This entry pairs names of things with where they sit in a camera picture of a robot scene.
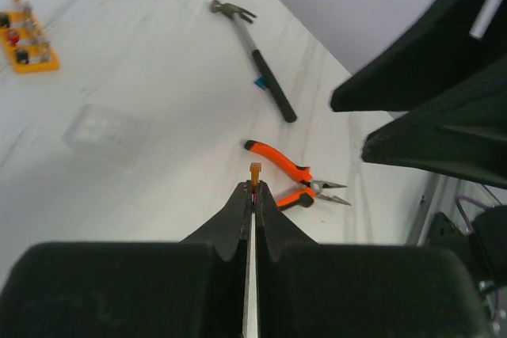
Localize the clear plastic fuse box cover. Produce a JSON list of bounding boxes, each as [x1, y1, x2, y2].
[[63, 104, 147, 168]]

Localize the orange blade fuse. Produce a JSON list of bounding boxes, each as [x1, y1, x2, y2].
[[250, 162, 261, 195]]

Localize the small blue fuse by hammer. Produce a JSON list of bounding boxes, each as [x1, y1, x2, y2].
[[254, 77, 267, 90]]

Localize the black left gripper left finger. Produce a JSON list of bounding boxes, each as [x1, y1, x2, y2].
[[1, 182, 252, 337]]

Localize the orange handled needle-nose pliers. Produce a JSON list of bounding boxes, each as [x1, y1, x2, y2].
[[244, 140, 351, 211]]

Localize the orange fuse holder block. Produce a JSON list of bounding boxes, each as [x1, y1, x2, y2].
[[1, 0, 60, 74]]

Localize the black handled claw hammer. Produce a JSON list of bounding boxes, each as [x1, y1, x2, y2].
[[209, 0, 298, 123]]

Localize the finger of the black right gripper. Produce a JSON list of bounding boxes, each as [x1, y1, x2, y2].
[[330, 0, 506, 112], [361, 58, 506, 188]]

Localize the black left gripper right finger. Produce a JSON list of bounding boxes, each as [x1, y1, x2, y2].
[[255, 183, 494, 337]]

